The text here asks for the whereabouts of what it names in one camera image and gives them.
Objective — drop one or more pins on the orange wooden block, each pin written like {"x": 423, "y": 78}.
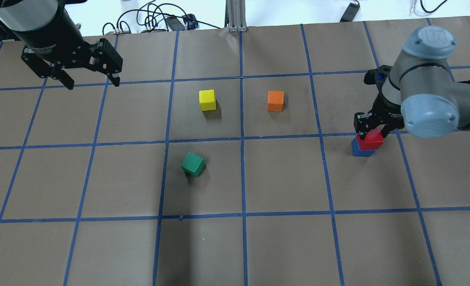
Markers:
{"x": 275, "y": 101}

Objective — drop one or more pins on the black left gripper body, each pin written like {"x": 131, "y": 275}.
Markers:
{"x": 49, "y": 35}

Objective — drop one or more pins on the aluminium frame post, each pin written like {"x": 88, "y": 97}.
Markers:
{"x": 235, "y": 16}

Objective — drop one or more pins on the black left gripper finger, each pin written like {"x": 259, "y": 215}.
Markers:
{"x": 63, "y": 77}
{"x": 104, "y": 58}

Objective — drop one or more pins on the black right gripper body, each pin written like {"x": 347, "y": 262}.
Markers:
{"x": 387, "y": 112}

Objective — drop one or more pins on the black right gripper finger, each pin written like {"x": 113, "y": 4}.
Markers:
{"x": 387, "y": 129}
{"x": 364, "y": 123}

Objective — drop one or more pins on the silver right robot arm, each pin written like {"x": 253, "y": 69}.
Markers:
{"x": 417, "y": 92}

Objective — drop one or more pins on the blue wooden block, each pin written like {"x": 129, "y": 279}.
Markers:
{"x": 357, "y": 151}

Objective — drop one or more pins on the black power adapter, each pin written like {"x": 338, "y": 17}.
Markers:
{"x": 174, "y": 23}

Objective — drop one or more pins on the green wooden block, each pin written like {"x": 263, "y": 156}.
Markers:
{"x": 193, "y": 164}

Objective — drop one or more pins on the yellow wooden block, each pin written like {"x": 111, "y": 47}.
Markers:
{"x": 207, "y": 100}

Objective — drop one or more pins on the red wooden block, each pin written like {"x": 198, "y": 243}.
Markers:
{"x": 372, "y": 141}

